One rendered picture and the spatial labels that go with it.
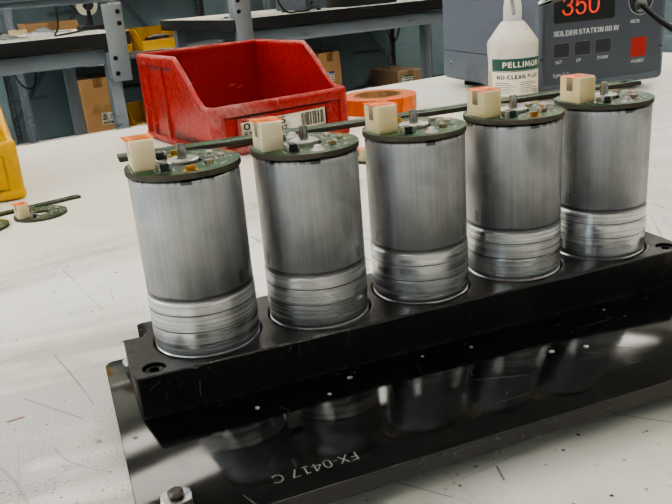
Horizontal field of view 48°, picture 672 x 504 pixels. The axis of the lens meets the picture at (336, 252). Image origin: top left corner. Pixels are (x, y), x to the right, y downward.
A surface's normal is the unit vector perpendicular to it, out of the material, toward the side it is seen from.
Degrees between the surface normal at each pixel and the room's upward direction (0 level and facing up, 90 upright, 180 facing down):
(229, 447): 0
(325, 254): 90
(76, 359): 0
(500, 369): 0
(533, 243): 90
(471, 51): 90
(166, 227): 90
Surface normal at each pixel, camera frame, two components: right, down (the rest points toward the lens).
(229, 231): 0.80, 0.14
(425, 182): 0.07, 0.33
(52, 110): 0.53, 0.25
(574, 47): 0.33, 0.29
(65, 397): -0.07, -0.94
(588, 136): -0.59, 0.32
